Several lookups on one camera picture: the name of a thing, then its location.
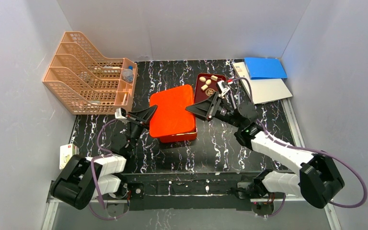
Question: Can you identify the orange box lid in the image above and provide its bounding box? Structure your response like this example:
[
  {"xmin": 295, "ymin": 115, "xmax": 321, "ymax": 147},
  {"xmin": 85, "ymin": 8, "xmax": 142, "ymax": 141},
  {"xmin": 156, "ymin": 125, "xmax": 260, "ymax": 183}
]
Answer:
[{"xmin": 149, "ymin": 84, "xmax": 196, "ymax": 139}]

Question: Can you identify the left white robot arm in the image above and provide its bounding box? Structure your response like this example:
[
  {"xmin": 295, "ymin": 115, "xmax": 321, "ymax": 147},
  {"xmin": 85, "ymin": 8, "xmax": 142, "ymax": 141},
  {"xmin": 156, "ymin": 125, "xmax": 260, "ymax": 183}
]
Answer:
[{"xmin": 49, "ymin": 105, "xmax": 158, "ymax": 210}]

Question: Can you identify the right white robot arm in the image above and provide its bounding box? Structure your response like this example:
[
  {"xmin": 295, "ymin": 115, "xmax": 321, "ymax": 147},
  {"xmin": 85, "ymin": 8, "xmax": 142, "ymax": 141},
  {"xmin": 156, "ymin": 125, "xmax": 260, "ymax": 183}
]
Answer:
[{"xmin": 186, "ymin": 93, "xmax": 345, "ymax": 208}]

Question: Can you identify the dark red chocolate tray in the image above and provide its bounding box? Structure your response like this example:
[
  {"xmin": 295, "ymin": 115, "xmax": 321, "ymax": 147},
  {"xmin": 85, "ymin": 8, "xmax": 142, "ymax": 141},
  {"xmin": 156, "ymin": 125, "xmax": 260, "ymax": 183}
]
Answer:
[{"xmin": 194, "ymin": 73, "xmax": 227, "ymax": 103}]

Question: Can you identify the orange chocolate box with tray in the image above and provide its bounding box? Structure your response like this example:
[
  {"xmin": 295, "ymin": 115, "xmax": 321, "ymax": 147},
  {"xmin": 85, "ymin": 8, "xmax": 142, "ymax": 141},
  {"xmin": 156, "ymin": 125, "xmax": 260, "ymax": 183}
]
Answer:
[{"xmin": 159, "ymin": 128, "xmax": 197, "ymax": 143}]

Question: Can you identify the small bottle with blue cap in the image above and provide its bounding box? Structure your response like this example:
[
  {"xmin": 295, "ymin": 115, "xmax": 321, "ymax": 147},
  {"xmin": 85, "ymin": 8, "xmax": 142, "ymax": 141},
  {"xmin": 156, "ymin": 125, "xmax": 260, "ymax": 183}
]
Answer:
[{"xmin": 121, "ymin": 66, "xmax": 134, "ymax": 83}]

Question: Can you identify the blue folder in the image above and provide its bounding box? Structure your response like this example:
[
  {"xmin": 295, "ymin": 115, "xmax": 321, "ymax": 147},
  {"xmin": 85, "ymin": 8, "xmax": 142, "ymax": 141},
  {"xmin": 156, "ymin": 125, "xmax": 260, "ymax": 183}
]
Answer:
[{"xmin": 244, "ymin": 57, "xmax": 288, "ymax": 80}]

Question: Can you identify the peach plastic file rack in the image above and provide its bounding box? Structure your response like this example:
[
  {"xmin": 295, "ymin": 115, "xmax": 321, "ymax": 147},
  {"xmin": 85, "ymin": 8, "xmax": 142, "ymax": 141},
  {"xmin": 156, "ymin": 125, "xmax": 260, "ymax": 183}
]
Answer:
[{"xmin": 42, "ymin": 31, "xmax": 138, "ymax": 115}]

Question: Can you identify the small white red box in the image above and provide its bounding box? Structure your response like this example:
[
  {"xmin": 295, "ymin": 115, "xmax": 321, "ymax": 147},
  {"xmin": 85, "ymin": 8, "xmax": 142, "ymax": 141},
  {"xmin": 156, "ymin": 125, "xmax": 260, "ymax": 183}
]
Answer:
[{"xmin": 59, "ymin": 144, "xmax": 80, "ymax": 170}]

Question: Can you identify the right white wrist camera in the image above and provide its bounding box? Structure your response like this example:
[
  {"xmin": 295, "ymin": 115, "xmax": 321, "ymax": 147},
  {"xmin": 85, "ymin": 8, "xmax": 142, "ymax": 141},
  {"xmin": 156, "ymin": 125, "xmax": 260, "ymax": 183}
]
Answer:
[{"xmin": 216, "ymin": 80, "xmax": 230, "ymax": 98}]

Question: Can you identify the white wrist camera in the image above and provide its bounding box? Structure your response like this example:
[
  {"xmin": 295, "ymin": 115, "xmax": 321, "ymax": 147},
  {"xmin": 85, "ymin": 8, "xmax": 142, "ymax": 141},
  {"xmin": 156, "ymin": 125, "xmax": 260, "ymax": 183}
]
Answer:
[
  {"xmin": 216, "ymin": 80, "xmax": 230, "ymax": 98},
  {"xmin": 115, "ymin": 108, "xmax": 127, "ymax": 122}
]

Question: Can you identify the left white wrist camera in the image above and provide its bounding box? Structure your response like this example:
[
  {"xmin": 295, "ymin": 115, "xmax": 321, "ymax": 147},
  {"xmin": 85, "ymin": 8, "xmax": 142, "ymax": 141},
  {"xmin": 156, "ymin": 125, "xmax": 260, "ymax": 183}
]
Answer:
[{"xmin": 115, "ymin": 108, "xmax": 127, "ymax": 122}]

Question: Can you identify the aluminium base frame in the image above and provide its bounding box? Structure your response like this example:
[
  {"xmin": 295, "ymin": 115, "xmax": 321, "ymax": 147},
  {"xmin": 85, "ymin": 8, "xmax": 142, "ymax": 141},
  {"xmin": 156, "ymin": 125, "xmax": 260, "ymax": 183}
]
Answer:
[{"xmin": 41, "ymin": 98, "xmax": 342, "ymax": 230}]

